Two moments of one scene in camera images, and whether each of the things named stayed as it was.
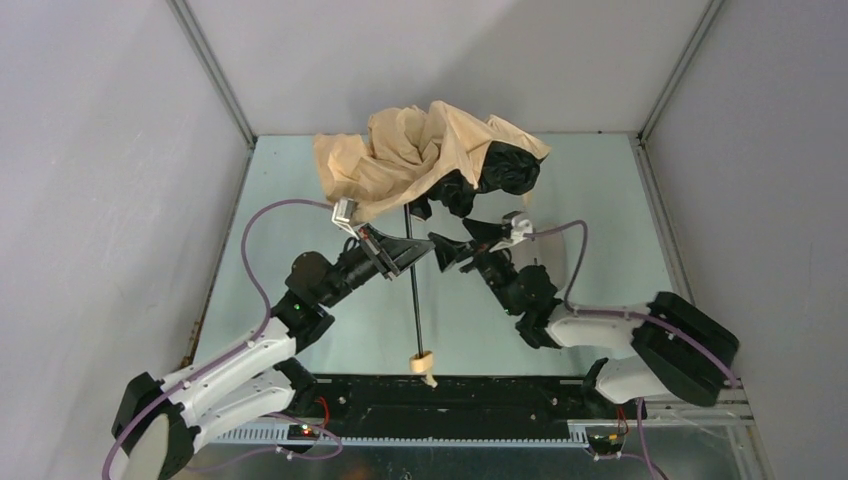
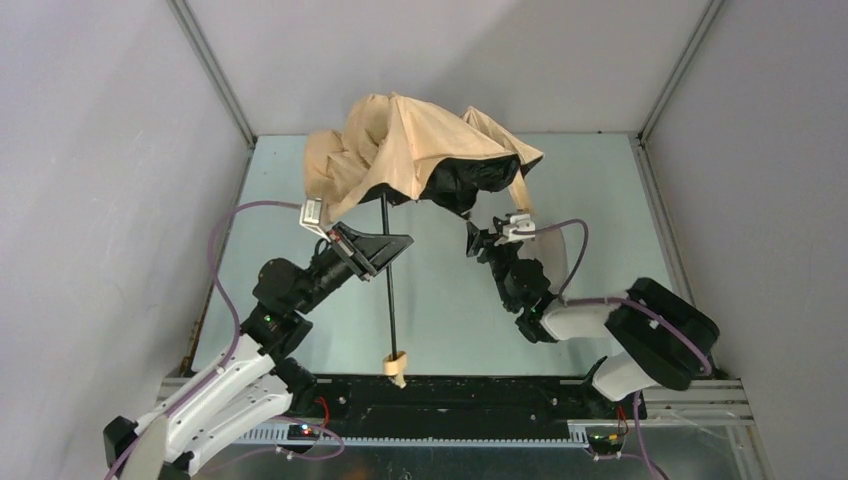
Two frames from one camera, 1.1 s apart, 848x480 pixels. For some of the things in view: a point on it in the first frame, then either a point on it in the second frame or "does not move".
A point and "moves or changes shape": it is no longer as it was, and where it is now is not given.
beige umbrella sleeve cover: (546, 250) does not move
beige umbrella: (426, 161) moves or changes shape
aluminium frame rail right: (650, 176) does not move
